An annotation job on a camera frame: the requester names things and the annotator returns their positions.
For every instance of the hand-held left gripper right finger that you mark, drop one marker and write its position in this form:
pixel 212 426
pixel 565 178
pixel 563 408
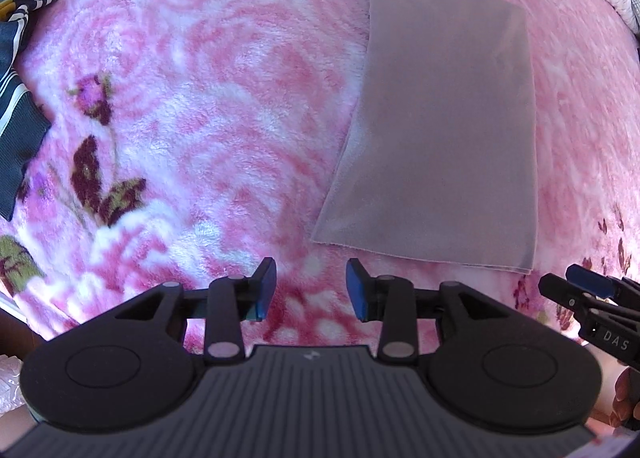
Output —
pixel 356 290

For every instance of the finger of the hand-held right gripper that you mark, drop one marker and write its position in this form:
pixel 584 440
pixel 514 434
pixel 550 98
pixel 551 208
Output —
pixel 562 290
pixel 590 280

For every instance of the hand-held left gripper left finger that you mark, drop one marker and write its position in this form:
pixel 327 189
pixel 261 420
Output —
pixel 266 288

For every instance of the beige cloth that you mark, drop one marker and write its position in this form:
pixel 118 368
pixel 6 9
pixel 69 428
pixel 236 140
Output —
pixel 440 138

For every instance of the person's right hand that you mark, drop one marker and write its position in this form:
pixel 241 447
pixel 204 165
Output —
pixel 627 390

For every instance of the pink floral blanket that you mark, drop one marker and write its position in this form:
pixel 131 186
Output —
pixel 225 113

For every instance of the clear plastic bag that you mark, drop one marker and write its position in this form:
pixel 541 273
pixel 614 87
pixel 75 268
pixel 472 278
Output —
pixel 9 380

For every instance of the dark blue patterned cloth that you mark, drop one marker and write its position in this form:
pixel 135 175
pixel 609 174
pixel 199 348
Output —
pixel 25 38

